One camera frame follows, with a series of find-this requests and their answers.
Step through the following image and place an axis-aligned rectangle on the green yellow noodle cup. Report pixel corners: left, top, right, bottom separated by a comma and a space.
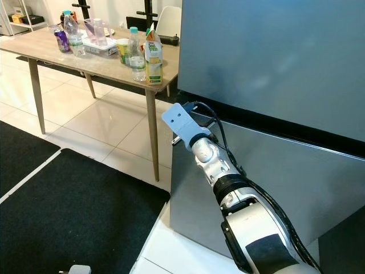
115, 38, 132, 65

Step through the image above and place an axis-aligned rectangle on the green yellow juice carton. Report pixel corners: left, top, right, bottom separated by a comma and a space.
144, 25, 165, 86

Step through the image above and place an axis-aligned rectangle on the black metal stand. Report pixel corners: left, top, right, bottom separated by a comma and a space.
136, 0, 159, 30

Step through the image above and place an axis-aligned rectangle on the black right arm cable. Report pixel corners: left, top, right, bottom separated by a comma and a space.
193, 100, 323, 269

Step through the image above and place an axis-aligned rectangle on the white shelf rack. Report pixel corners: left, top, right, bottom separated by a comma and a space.
0, 0, 47, 33

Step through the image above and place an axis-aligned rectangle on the clear plastic water bottle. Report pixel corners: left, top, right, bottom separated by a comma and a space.
63, 10, 87, 57
92, 18, 110, 46

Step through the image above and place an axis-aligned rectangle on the wooden table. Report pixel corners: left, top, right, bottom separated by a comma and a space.
0, 26, 181, 183

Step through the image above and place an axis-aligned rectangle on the purple drink can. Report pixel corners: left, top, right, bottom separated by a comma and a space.
54, 29, 71, 54

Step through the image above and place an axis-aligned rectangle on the white tray box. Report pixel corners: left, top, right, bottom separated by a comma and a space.
82, 35, 118, 57

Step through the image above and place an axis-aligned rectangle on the teal-capped clear water bottle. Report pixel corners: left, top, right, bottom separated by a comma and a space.
128, 26, 148, 82

